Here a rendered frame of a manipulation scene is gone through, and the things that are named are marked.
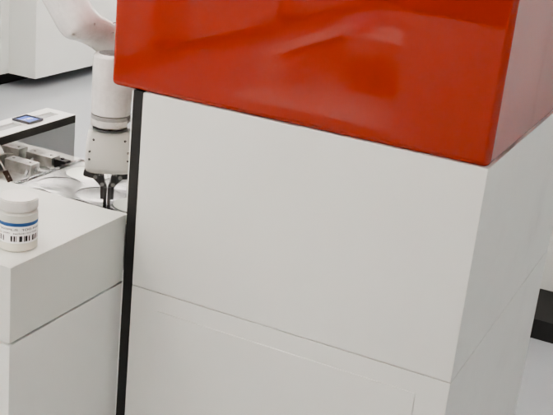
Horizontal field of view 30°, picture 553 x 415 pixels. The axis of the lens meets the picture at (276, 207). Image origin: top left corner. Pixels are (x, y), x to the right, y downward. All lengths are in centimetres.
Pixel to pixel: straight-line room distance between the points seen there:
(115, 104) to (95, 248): 35
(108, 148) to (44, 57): 477
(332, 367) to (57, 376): 53
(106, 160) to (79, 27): 29
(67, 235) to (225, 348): 38
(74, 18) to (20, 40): 478
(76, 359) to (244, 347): 33
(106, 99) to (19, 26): 480
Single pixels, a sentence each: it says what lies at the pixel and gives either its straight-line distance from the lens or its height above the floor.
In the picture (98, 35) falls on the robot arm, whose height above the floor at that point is 126.
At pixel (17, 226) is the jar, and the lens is 186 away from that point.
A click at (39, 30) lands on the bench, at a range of 693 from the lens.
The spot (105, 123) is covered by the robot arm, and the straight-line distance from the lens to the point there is 222.
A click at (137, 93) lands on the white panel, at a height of 122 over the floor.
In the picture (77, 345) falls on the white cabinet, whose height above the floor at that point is 73.
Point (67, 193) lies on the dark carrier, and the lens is 238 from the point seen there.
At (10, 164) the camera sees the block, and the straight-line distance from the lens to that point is 258.
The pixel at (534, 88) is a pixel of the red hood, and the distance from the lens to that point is 197.
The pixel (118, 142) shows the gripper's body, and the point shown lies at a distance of 225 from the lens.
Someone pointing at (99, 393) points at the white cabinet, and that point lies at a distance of 219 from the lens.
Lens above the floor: 169
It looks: 19 degrees down
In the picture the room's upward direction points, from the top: 6 degrees clockwise
